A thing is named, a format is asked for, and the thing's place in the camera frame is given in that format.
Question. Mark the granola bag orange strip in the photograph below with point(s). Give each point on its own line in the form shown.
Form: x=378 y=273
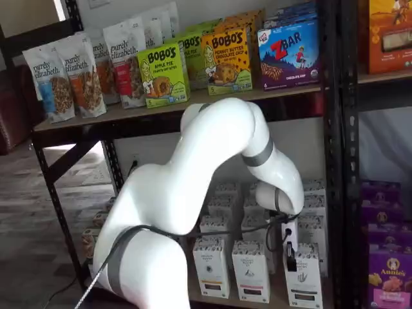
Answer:
x=101 y=67
x=85 y=83

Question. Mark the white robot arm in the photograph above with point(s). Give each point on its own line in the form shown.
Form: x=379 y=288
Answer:
x=193 y=161

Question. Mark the black metal shelf rack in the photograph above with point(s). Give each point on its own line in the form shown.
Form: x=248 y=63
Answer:
x=330 y=128
x=351 y=145

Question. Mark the white box green strip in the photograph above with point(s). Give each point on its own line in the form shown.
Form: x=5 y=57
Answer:
x=315 y=204
x=315 y=186
x=305 y=283
x=313 y=231

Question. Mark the white granola bag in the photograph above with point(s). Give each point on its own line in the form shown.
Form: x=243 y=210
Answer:
x=151 y=29
x=170 y=19

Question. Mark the orange snack box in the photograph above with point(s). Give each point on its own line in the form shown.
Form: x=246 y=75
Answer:
x=389 y=38

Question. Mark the white box orange strip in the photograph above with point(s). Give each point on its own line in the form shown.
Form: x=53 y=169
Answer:
x=212 y=223
x=210 y=267
x=222 y=206
x=227 y=188

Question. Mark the granola bag blue strip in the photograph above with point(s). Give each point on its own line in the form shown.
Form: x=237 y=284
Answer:
x=53 y=90

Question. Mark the white fabric sheet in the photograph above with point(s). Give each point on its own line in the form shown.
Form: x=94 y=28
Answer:
x=386 y=145

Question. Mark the purple Annie's box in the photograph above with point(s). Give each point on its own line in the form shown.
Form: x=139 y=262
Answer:
x=380 y=199
x=389 y=280
x=386 y=235

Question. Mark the granola bag red strip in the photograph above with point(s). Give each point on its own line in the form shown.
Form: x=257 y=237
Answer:
x=125 y=71

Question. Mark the green Bobo's apple pie box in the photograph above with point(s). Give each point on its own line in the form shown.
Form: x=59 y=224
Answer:
x=206 y=26
x=193 y=54
x=164 y=77

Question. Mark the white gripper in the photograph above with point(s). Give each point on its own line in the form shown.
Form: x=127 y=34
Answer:
x=289 y=230

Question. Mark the yellow Bobo's peanut butter box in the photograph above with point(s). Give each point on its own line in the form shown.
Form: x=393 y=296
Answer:
x=238 y=24
x=227 y=61
x=249 y=14

